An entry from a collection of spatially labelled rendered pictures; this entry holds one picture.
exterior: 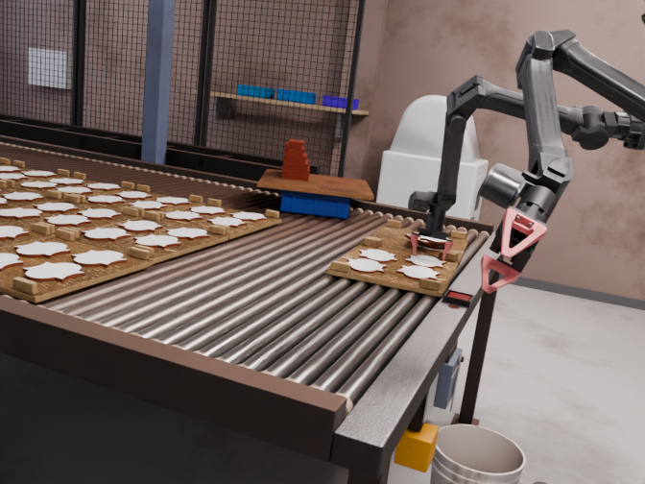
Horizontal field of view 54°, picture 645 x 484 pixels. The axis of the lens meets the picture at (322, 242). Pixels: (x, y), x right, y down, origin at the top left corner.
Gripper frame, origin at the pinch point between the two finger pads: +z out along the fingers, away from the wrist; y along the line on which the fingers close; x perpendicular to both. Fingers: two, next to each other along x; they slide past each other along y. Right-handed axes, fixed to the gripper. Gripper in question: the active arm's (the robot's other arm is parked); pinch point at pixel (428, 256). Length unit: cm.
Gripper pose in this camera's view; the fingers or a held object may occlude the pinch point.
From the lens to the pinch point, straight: 216.3
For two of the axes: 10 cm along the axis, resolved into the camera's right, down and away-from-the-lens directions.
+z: -1.8, 9.8, 0.5
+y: -9.4, -1.9, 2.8
